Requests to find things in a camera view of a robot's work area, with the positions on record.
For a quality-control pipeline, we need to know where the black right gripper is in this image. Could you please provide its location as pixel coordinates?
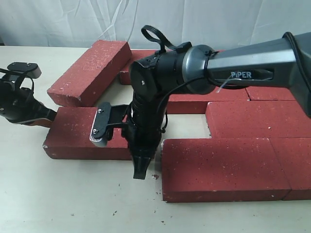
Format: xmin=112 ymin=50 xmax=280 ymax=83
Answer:
xmin=126 ymin=94 xmax=168 ymax=180

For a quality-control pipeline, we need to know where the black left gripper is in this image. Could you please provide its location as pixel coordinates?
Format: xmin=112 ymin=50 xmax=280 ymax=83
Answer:
xmin=0 ymin=81 xmax=57 ymax=127

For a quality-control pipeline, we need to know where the angled red brick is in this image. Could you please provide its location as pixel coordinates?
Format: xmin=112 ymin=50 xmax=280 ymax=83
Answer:
xmin=47 ymin=40 xmax=132 ymax=107

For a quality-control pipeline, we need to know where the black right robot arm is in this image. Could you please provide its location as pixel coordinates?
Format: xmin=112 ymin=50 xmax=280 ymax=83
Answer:
xmin=126 ymin=32 xmax=311 ymax=180

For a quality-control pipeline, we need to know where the red brick front row large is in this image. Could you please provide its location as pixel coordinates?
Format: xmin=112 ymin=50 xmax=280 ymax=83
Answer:
xmin=161 ymin=138 xmax=291 ymax=203

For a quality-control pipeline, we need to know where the red brick back row left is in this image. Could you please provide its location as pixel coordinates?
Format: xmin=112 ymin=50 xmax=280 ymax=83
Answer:
xmin=118 ymin=49 xmax=226 ymax=86

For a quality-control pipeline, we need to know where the red brick second row right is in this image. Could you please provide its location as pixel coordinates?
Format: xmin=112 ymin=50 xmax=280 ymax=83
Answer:
xmin=246 ymin=87 xmax=297 ymax=103

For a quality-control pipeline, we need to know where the red brick third row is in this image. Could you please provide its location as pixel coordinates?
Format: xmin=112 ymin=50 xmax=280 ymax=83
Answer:
xmin=206 ymin=100 xmax=311 ymax=138

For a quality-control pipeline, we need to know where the red brick front right edge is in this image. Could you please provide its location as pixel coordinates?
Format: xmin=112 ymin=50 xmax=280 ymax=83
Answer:
xmin=270 ymin=138 xmax=311 ymax=201

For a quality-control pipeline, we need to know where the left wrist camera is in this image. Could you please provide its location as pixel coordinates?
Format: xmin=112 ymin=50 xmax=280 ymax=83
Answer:
xmin=7 ymin=62 xmax=42 ymax=79

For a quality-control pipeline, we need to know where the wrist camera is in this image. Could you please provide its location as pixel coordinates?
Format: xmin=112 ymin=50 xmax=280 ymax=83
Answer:
xmin=7 ymin=62 xmax=42 ymax=79
xmin=89 ymin=101 xmax=129 ymax=148

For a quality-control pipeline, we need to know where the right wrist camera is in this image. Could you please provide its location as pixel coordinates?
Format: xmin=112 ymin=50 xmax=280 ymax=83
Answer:
xmin=89 ymin=101 xmax=129 ymax=148

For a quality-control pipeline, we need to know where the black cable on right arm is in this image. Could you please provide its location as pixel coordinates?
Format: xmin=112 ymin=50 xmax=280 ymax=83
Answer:
xmin=140 ymin=25 xmax=311 ymax=134

